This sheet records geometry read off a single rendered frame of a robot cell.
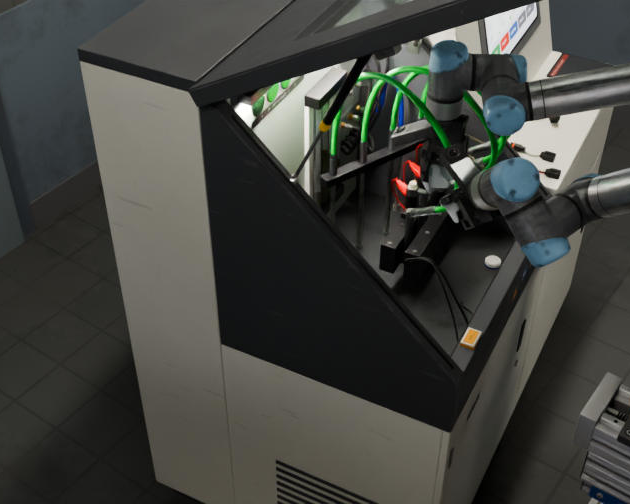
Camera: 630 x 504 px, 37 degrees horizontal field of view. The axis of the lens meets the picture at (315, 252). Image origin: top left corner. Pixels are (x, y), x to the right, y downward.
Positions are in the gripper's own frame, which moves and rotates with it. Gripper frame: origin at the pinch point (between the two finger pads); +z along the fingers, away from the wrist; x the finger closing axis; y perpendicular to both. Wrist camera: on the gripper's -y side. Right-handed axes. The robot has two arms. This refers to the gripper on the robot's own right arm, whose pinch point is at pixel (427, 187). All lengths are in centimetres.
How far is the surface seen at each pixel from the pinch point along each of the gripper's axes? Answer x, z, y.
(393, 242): -2.8, 16.3, -6.4
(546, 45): 100, 12, -1
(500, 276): 0.6, 19.6, 19.1
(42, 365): -9, 113, -131
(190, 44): -23, -36, -44
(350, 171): 3.1, 4.1, -20.6
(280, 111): -10.2, -16.8, -31.4
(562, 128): 63, 16, 15
